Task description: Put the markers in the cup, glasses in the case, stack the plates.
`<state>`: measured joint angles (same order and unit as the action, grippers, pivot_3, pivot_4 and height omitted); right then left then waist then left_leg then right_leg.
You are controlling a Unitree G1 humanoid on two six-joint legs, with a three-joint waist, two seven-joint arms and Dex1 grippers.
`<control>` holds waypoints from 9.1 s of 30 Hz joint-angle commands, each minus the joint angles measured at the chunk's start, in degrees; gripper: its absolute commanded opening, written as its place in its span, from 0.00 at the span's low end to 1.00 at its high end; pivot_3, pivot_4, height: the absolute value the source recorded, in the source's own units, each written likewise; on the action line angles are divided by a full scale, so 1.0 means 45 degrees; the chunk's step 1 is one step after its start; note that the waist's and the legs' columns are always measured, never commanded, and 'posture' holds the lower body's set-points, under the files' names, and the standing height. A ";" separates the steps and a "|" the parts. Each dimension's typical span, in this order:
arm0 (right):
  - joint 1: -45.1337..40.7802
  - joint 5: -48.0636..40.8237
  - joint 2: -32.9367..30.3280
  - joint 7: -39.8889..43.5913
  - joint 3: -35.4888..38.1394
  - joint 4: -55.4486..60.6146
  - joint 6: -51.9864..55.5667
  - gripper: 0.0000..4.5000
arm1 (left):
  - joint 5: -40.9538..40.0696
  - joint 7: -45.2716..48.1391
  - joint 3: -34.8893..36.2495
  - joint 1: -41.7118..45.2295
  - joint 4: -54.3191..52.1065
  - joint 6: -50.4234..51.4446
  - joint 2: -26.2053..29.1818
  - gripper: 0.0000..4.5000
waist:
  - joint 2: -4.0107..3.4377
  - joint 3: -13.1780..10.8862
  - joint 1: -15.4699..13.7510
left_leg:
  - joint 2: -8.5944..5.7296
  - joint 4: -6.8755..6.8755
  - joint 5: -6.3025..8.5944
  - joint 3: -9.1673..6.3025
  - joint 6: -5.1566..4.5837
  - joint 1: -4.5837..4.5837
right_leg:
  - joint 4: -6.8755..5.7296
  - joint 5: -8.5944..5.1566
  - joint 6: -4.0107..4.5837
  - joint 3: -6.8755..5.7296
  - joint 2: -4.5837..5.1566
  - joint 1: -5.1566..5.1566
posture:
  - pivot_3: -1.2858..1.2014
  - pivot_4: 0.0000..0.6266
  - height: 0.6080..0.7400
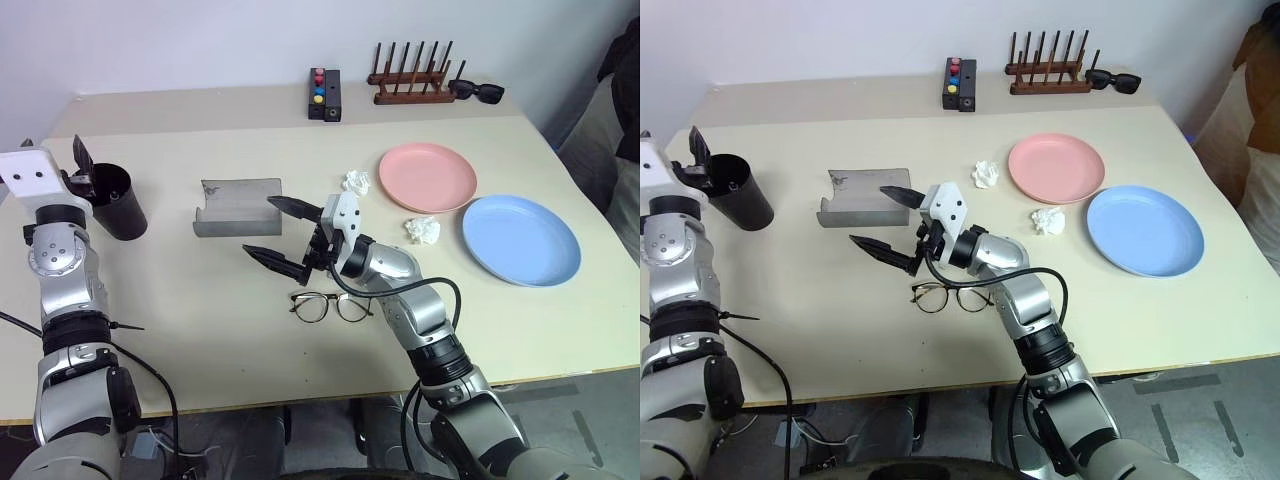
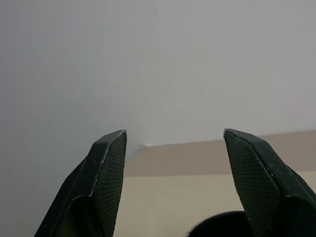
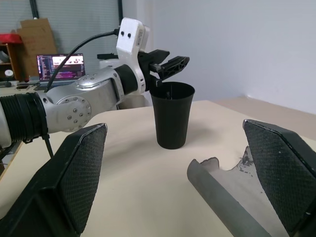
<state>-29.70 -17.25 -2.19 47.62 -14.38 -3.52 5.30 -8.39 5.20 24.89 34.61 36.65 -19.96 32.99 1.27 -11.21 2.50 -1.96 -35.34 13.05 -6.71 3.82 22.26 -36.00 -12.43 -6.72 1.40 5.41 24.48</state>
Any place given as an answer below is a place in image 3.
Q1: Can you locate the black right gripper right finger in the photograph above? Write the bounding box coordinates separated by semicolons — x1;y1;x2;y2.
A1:
242;118;316;237

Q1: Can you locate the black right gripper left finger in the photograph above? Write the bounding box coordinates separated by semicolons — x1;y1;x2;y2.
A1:
0;122;108;237

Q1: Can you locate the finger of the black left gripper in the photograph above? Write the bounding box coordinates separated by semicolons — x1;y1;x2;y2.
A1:
151;56;191;81
147;49;171;65

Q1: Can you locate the black plastic cup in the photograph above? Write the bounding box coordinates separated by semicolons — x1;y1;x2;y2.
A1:
150;82;197;150

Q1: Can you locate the white device with black top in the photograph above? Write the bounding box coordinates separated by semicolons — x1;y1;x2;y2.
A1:
97;52;124;73

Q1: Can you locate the open laptop with lit screen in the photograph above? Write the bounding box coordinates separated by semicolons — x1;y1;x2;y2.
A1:
34;53;86;91

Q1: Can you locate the wooden desk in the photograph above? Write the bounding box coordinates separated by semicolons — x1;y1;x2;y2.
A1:
0;80;75;98

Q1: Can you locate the brown cardboard sheet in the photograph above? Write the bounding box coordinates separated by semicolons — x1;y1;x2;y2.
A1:
16;17;59;78

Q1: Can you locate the wooden shelf unit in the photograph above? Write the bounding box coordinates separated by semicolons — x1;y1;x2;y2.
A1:
0;42;22;82

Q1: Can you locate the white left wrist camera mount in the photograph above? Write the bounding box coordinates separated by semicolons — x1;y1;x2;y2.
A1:
115;17;152;94

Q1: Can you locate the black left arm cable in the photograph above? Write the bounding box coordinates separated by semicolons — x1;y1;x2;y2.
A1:
45;29;122;94

